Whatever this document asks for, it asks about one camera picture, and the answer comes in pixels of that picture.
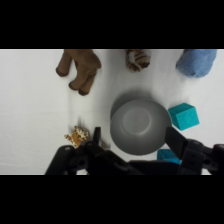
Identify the brown deer plush toy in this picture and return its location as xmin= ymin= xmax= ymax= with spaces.
xmin=55 ymin=49 xmax=102 ymax=97

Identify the blue plush toy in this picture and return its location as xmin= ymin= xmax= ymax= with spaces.
xmin=175 ymin=49 xmax=218 ymax=79

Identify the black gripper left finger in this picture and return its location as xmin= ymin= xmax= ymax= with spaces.
xmin=83 ymin=126 xmax=111 ymax=157

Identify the large teal cube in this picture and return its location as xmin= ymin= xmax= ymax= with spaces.
xmin=167 ymin=102 xmax=201 ymax=132

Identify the striped tiger plush toy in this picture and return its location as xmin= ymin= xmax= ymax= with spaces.
xmin=125 ymin=49 xmax=152 ymax=73

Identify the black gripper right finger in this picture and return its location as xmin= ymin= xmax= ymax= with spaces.
xmin=164 ymin=125 xmax=194 ymax=162

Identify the grey bowl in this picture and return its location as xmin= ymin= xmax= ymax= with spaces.
xmin=109 ymin=97 xmax=173 ymax=156

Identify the spotted giraffe plush toy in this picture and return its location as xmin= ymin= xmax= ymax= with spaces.
xmin=63 ymin=125 xmax=111 ymax=150

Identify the small teal cube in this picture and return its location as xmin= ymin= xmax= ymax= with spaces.
xmin=156 ymin=148 xmax=183 ymax=165

